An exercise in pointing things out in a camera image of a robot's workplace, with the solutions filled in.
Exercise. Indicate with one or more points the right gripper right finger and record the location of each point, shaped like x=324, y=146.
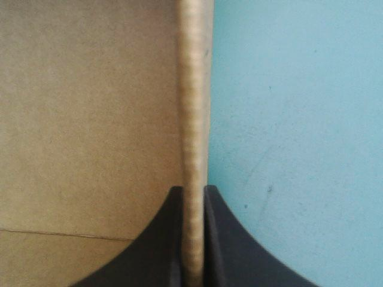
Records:
x=236, y=257

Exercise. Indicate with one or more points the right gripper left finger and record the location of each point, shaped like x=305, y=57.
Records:
x=155, y=257

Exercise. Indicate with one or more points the brown cardboard box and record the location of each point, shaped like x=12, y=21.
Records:
x=89, y=119

